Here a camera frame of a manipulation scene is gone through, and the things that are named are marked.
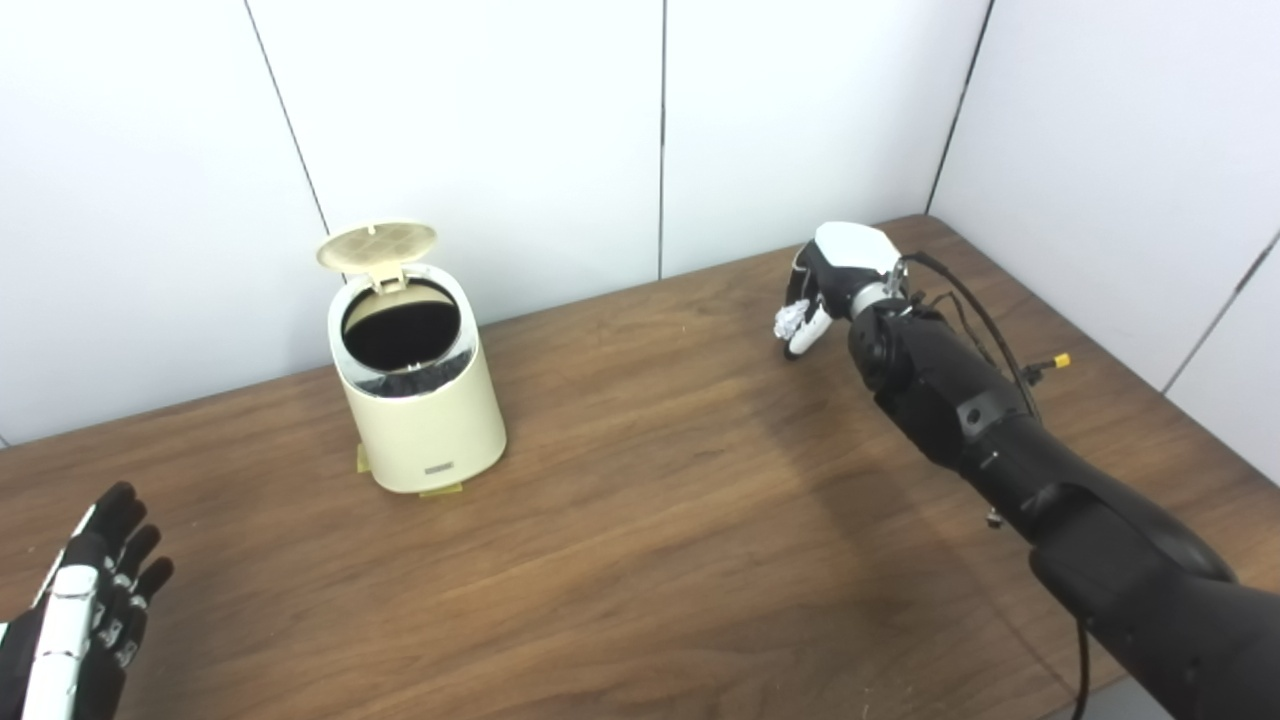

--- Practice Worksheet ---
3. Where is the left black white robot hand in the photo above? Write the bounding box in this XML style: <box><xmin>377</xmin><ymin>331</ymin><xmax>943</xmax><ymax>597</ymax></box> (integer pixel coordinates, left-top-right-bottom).
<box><xmin>0</xmin><ymin>482</ymin><xmax>175</xmax><ymax>720</ymax></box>

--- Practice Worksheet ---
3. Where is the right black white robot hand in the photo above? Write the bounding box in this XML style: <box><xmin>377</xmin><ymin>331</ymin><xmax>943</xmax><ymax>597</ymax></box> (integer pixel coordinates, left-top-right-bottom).
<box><xmin>784</xmin><ymin>222</ymin><xmax>906</xmax><ymax>361</ymax></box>

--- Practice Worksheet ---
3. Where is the round cream bin lid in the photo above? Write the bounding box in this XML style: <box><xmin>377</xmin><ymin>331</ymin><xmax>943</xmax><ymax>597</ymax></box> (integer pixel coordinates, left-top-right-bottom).
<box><xmin>316</xmin><ymin>221</ymin><xmax>439</xmax><ymax>294</ymax></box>

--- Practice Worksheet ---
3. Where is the cream-colored trash bin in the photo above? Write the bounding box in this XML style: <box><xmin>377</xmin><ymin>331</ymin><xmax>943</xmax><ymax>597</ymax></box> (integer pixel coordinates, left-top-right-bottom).
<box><xmin>328</xmin><ymin>262</ymin><xmax>508</xmax><ymax>495</ymax></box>

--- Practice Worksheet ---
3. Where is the black bin liner bag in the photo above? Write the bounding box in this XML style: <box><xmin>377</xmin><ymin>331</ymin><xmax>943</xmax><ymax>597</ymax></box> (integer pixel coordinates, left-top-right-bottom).
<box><xmin>342</xmin><ymin>283</ymin><xmax>476</xmax><ymax>398</ymax></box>

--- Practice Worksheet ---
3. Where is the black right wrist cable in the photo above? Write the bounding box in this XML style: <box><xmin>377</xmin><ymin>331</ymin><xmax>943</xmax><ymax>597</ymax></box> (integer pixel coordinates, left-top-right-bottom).
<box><xmin>900</xmin><ymin>252</ymin><xmax>1041</xmax><ymax>421</ymax></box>

